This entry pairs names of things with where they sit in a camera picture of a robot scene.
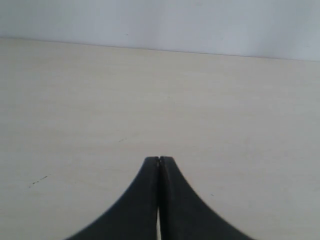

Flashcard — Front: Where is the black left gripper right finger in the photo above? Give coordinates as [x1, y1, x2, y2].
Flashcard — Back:
[158, 156, 251, 240]

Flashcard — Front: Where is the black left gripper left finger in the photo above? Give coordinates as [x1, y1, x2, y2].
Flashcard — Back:
[69, 156, 160, 240]

